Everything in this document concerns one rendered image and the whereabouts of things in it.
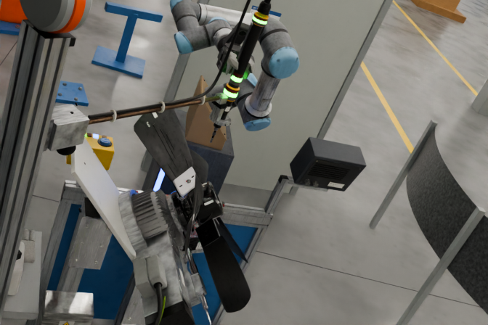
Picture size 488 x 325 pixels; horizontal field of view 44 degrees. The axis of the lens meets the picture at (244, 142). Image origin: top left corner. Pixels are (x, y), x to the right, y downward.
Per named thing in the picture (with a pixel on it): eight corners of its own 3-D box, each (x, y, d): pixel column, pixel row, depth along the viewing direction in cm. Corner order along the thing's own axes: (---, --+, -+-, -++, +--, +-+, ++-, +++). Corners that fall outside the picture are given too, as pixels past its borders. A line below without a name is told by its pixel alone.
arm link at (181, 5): (285, 9, 235) (176, -15, 205) (294, 30, 231) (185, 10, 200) (268, 27, 243) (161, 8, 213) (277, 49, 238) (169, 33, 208)
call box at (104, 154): (64, 167, 224) (71, 144, 219) (64, 151, 232) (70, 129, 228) (107, 173, 231) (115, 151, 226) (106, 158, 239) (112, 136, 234)
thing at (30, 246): (6, 262, 191) (7, 257, 190) (9, 230, 202) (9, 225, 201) (34, 264, 194) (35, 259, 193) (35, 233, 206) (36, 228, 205)
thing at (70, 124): (44, 154, 135) (52, 123, 132) (27, 138, 138) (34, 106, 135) (82, 146, 143) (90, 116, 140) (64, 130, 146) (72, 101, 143)
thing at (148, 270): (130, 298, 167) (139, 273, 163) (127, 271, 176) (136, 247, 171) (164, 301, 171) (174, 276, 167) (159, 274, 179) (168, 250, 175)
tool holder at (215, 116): (216, 129, 186) (226, 101, 182) (200, 117, 189) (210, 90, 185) (234, 124, 193) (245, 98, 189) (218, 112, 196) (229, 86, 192)
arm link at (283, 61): (258, 104, 274) (293, 26, 228) (269, 133, 268) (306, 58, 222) (233, 109, 270) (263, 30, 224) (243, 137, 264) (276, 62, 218)
